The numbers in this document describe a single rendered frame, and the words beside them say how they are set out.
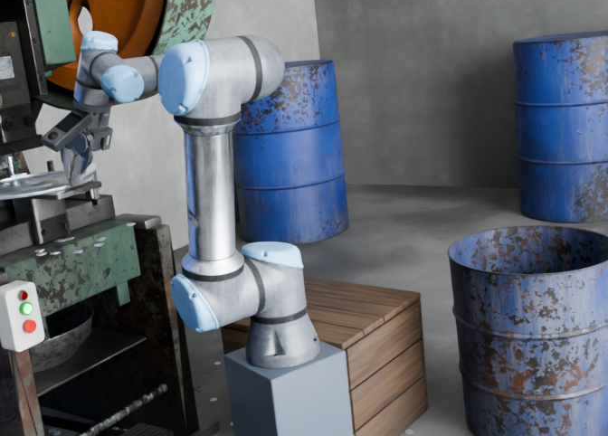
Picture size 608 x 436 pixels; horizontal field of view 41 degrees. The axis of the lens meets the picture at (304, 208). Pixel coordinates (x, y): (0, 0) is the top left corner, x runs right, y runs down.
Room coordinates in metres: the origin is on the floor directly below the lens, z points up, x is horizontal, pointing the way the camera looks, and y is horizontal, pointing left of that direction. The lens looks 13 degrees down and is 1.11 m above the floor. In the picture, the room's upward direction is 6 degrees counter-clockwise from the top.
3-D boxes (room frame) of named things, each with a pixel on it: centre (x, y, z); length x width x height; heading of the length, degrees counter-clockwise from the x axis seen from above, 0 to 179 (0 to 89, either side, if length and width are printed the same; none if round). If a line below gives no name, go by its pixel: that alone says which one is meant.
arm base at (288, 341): (1.54, 0.07, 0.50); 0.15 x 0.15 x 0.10
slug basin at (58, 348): (2.01, 0.75, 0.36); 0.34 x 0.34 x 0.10
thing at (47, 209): (1.91, 0.61, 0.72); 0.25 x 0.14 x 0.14; 55
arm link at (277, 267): (1.53, 0.08, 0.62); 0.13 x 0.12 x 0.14; 125
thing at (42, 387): (2.01, 0.76, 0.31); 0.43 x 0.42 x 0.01; 145
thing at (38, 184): (1.93, 0.65, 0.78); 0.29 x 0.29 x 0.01
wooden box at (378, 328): (2.06, -0.02, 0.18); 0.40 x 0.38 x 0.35; 51
